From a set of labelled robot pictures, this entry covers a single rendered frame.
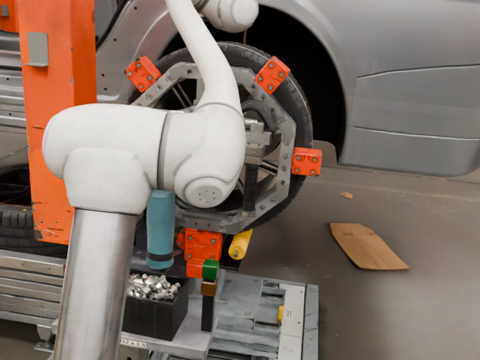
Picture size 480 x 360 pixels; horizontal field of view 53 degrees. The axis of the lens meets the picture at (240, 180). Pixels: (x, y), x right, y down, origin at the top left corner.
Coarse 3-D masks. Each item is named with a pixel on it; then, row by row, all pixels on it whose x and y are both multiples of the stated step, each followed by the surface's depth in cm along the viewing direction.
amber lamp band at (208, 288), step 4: (216, 280) 127; (204, 284) 125; (208, 284) 125; (212, 284) 125; (216, 284) 126; (204, 288) 125; (208, 288) 125; (212, 288) 125; (216, 288) 127; (204, 292) 126; (208, 292) 126; (212, 292) 125
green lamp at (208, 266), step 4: (208, 260) 126; (212, 260) 126; (204, 264) 124; (208, 264) 124; (212, 264) 124; (216, 264) 124; (204, 268) 124; (208, 268) 123; (212, 268) 123; (216, 268) 123; (204, 272) 124; (208, 272) 124; (212, 272) 124; (216, 272) 124; (204, 276) 124; (208, 276) 124; (212, 276) 124; (216, 276) 125
